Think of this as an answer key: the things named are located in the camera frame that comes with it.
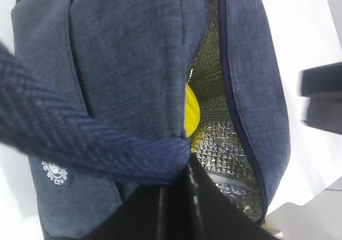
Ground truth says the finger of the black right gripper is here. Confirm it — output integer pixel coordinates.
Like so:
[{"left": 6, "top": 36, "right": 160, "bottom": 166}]
[
  {"left": 300, "top": 62, "right": 341, "bottom": 97},
  {"left": 304, "top": 95, "right": 341, "bottom": 135}
]

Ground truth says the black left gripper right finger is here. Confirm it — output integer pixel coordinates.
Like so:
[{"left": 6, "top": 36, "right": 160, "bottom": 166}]
[{"left": 186, "top": 154, "right": 270, "bottom": 239}]

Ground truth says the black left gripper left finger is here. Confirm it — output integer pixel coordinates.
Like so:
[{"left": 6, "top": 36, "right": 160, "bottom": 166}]
[{"left": 84, "top": 175, "right": 187, "bottom": 239}]

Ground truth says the yellow lemon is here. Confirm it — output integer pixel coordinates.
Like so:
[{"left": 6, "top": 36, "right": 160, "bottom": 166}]
[{"left": 184, "top": 84, "right": 200, "bottom": 137}]

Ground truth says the dark blue lunch bag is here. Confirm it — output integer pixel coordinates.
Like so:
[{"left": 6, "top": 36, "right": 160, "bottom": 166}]
[{"left": 1, "top": 0, "right": 290, "bottom": 239}]

